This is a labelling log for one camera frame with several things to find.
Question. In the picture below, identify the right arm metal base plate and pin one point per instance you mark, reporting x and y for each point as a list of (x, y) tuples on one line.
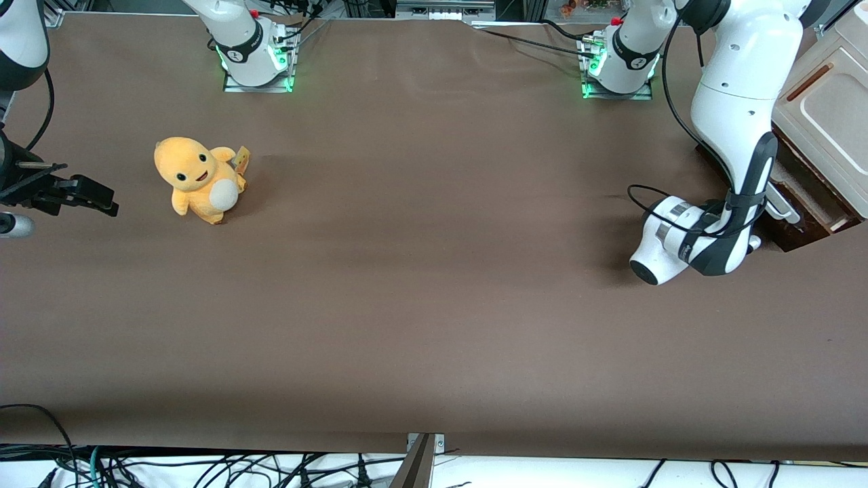
[(234, 87)]

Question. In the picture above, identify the grey metal bracket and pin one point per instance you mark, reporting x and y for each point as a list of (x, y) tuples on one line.
[(420, 468)]

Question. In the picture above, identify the orange background items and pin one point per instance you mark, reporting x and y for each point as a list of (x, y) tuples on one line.
[(583, 7)]

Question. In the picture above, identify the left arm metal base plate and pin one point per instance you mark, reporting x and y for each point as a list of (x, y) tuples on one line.
[(641, 93)]

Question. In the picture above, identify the grey equipment box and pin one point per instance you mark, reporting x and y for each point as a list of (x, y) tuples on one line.
[(441, 10)]

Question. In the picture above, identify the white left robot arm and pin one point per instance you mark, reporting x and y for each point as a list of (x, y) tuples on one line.
[(739, 68)]

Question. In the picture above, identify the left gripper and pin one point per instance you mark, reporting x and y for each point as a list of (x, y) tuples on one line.
[(749, 249)]

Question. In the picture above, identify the dark brown wooden drawer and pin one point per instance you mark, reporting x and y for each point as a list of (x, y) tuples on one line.
[(814, 234)]

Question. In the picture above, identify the yellow plush toy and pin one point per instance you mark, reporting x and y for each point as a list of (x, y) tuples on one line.
[(196, 176)]

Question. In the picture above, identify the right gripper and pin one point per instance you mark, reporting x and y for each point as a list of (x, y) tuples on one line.
[(42, 192)]

